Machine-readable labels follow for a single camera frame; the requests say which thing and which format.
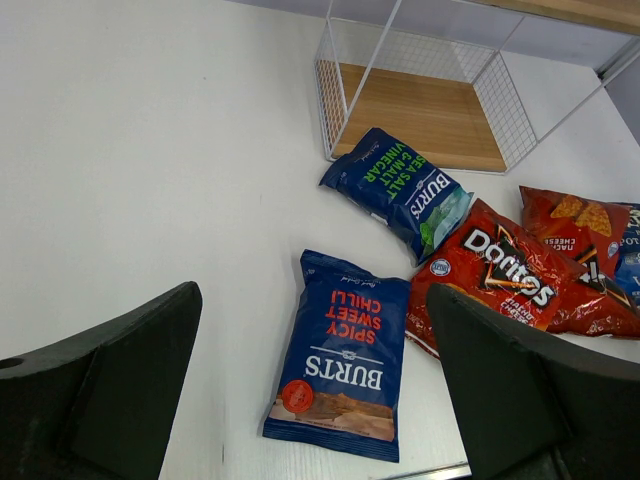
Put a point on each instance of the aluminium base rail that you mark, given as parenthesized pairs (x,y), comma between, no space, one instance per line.
(448,472)

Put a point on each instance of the small red Doritos bag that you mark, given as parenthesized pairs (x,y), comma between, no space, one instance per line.
(591,233)

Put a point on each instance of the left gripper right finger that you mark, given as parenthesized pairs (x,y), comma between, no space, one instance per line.
(530,405)

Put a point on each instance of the Kettle sea salt vinegar bag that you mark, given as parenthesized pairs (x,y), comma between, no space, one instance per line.
(627,274)

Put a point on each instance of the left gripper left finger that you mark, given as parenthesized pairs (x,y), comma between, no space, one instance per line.
(101,403)

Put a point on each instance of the large red Doritos bag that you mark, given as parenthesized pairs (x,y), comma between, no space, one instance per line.
(498,263)

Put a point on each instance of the white wire wooden shelf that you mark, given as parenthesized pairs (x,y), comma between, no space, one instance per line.
(471,85)

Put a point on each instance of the Burts sea salt vinegar bag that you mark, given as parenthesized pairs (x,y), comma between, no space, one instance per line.
(418,202)

